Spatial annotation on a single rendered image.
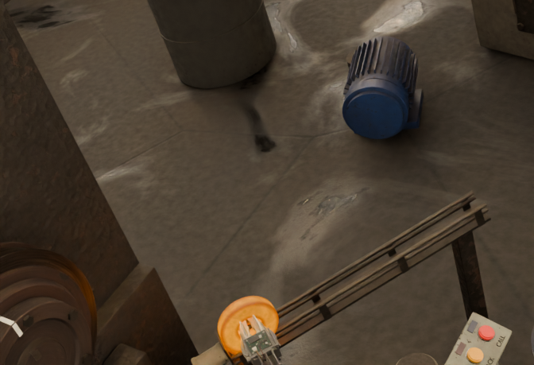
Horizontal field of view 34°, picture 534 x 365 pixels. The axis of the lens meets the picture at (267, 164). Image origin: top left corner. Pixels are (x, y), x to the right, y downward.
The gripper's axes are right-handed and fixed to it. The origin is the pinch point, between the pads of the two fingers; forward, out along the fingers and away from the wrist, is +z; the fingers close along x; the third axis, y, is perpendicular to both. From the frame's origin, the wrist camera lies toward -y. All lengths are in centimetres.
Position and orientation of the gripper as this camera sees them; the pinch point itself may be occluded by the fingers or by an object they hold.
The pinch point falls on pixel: (245, 319)
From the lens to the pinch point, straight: 220.0
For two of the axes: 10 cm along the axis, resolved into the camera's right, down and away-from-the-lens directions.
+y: -1.7, -6.0, -7.8
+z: -4.2, -6.7, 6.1
